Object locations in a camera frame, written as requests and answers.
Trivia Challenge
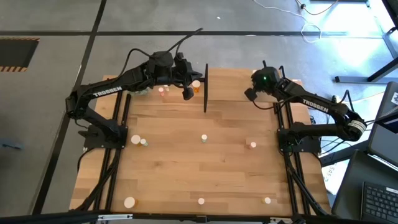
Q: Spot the black aluminium rig frame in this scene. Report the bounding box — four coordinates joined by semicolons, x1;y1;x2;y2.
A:
0;76;398;224

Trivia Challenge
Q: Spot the dark laptop lid with sticker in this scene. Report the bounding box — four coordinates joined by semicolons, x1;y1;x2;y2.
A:
368;81;398;167

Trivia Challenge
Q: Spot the black desk leg frame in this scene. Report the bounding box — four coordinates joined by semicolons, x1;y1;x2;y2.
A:
335;57;398;84

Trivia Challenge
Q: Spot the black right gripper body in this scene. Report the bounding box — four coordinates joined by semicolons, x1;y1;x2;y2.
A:
252;67;280;94

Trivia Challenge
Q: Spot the white floor cable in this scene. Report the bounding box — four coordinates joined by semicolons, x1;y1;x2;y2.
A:
252;0;322;44

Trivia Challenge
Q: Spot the black floor hatch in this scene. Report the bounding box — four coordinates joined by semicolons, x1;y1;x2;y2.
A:
0;37;40;73

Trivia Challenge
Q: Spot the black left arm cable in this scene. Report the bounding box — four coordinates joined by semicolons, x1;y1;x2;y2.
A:
119;27;205;78

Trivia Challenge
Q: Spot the black laptop with keyboard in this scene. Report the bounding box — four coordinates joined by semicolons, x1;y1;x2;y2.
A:
331;149;398;224

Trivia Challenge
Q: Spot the white printed paper sheet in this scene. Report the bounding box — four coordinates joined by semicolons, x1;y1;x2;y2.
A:
321;157;349;196

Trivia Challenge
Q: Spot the black and orange floor cable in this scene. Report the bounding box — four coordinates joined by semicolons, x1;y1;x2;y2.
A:
294;0;340;16

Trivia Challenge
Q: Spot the wooden shelf with black frame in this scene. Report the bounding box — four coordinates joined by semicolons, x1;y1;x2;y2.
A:
203;63;304;113

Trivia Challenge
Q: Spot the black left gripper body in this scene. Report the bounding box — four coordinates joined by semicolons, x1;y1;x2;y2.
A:
172;55;203;88

